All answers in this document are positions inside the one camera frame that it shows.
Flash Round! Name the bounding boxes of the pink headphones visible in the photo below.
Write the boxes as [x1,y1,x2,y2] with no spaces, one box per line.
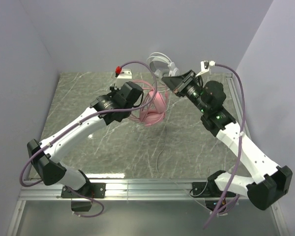
[129,85,168,126]

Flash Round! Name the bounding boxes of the white headphones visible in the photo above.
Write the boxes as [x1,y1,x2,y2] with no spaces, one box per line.
[147,52,180,80]

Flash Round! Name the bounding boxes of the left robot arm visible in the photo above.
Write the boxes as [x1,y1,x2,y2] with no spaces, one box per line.
[27,82,143,190]

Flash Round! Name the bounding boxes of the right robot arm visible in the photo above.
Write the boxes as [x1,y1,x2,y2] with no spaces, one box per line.
[162,70,293,210]

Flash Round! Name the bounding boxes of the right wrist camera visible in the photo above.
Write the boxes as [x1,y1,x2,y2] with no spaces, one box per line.
[195,60,215,77]

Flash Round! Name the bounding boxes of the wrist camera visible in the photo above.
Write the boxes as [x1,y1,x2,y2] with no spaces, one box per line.
[115,66,132,88]
[195,60,215,77]

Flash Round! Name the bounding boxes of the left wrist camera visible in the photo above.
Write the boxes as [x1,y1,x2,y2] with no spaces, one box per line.
[115,66,132,88]

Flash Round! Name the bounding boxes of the right aluminium rail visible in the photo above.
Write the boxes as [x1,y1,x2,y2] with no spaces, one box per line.
[225,73,251,138]

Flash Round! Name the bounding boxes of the aluminium rail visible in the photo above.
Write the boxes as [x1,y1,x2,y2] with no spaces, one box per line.
[225,73,251,138]
[18,178,205,202]

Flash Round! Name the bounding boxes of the front aluminium rail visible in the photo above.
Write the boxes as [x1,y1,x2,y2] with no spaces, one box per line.
[18,178,205,202]

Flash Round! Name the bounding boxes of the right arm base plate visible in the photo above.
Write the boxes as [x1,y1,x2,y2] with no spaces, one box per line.
[189,181,212,198]

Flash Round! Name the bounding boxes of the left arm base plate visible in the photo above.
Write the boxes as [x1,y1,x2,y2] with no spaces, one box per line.
[60,182,106,199]

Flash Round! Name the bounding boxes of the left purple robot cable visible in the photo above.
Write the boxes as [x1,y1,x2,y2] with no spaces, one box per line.
[19,59,158,218]

